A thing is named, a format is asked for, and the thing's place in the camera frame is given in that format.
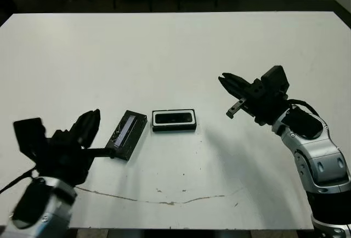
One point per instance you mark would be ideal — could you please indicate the black box white insert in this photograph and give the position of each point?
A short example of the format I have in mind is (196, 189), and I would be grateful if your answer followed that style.
(174, 128)

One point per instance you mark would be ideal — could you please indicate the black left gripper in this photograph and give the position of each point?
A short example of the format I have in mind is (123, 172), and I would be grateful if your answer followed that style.
(65, 161)

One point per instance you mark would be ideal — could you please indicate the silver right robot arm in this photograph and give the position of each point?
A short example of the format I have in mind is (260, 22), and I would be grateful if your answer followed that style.
(323, 164)

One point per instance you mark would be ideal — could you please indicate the black box lid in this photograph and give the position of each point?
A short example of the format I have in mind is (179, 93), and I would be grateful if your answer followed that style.
(134, 136)

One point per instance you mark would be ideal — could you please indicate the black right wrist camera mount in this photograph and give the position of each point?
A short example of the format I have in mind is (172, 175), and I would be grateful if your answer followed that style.
(275, 80)

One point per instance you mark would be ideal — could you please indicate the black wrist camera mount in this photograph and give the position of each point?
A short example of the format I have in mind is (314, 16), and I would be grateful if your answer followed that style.
(28, 136)
(275, 80)

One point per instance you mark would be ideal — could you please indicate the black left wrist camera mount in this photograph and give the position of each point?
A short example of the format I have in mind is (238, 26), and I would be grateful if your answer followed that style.
(28, 136)

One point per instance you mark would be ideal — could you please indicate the black slim camera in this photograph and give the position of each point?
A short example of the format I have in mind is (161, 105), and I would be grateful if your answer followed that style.
(174, 118)

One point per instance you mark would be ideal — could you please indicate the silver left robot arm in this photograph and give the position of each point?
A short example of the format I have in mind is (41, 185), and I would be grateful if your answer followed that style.
(41, 210)

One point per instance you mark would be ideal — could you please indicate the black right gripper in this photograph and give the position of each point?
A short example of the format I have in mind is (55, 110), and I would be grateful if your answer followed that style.
(266, 106)

